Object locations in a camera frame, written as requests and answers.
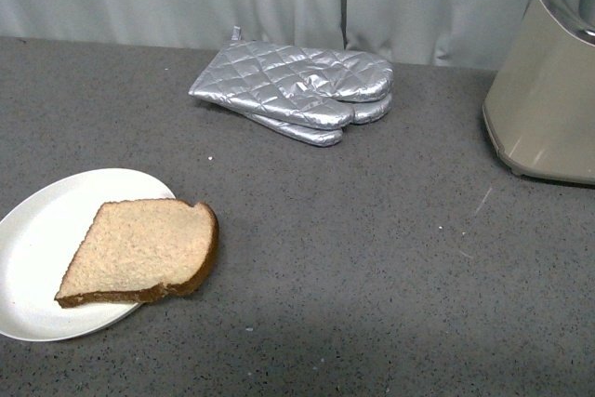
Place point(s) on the brown bread slice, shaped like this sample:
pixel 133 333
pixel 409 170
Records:
pixel 140 251

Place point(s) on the beige chrome toaster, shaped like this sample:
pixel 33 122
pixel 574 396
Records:
pixel 539 111

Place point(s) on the lower silver quilted oven mitt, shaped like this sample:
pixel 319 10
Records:
pixel 321 136

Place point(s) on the white oval plate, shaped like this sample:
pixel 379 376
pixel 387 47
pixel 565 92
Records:
pixel 38 240

